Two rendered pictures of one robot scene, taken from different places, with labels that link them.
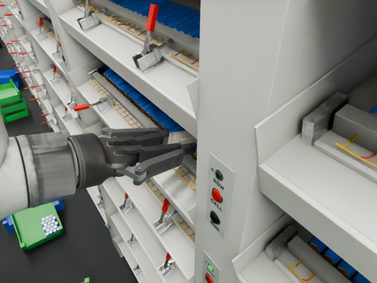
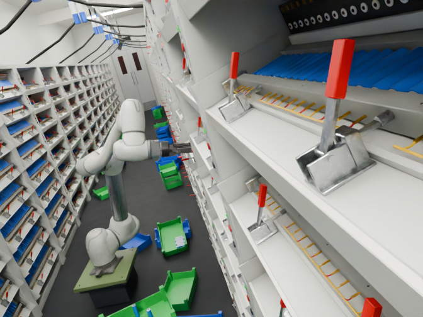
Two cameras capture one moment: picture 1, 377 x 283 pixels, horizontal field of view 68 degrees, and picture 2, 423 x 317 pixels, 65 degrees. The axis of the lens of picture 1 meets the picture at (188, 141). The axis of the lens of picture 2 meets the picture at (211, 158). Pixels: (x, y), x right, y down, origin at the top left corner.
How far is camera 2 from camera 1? 1.21 m
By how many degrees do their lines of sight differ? 32
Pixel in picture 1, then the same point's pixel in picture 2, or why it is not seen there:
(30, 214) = (170, 236)
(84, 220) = (202, 244)
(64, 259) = (185, 262)
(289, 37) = (183, 106)
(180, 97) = not seen: hidden behind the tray
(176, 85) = not seen: hidden behind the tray
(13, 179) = (145, 147)
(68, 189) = (157, 153)
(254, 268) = (206, 177)
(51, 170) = (153, 146)
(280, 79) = (185, 114)
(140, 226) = not seen: hidden behind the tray
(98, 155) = (166, 144)
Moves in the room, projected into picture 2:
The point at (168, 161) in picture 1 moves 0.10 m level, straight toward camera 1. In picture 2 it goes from (189, 149) to (180, 157)
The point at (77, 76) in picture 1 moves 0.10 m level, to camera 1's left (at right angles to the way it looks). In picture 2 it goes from (184, 136) to (171, 138)
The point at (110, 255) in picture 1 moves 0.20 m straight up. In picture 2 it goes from (213, 263) to (206, 239)
